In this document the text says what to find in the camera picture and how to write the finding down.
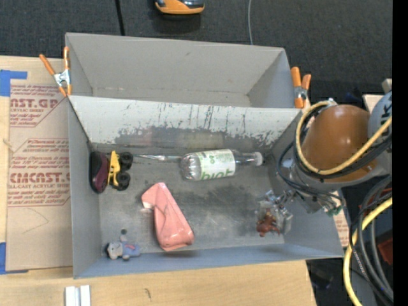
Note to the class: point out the red-brown toy animal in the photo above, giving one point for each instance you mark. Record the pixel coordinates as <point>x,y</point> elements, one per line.
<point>265,225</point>

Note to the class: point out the pink cloth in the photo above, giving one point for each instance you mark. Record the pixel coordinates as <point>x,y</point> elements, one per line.
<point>169,218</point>

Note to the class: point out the clear plastic stick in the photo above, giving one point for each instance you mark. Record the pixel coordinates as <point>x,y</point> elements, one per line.
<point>156,157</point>

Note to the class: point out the dark maroon oval object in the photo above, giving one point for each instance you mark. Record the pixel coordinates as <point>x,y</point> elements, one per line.
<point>98,172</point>

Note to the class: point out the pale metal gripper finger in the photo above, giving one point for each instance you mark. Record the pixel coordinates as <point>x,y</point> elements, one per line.
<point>267,204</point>
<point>284,220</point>

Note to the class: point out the brown cardboard board red print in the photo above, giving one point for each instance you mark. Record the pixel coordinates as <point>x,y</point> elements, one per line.
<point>38,222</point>

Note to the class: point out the yellow toy truck black wheels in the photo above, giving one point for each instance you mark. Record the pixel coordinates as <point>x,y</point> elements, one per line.
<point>116,171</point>

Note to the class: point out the grey metal bin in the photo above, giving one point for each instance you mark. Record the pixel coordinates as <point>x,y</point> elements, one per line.
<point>216,202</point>

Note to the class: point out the clear plastic bottle green label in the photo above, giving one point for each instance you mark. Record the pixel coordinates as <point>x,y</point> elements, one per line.
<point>210,165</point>

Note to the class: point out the blue and grey toy animal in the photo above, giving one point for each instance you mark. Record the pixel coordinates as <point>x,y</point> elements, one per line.
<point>126,250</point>

